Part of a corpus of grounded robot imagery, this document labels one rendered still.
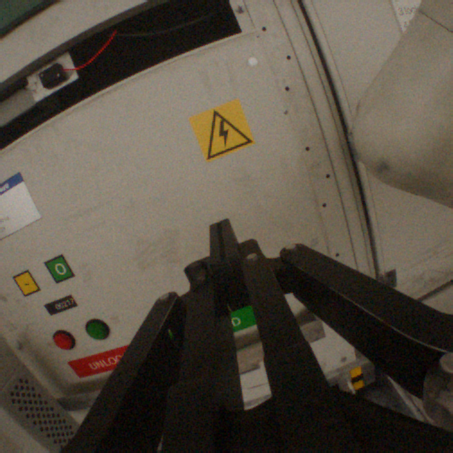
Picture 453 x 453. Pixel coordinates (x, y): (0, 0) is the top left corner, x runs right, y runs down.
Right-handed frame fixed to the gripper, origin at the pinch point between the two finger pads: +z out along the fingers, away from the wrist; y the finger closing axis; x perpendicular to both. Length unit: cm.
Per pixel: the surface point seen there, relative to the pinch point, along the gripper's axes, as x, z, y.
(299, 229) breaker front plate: -5.8, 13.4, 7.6
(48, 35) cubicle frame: 37, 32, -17
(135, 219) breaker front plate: 2.5, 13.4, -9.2
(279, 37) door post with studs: 19.9, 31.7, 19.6
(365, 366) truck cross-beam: -31.3, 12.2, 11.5
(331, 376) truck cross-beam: -30.4, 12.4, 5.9
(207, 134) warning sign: 7.9, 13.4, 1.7
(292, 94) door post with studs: 9.8, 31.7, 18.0
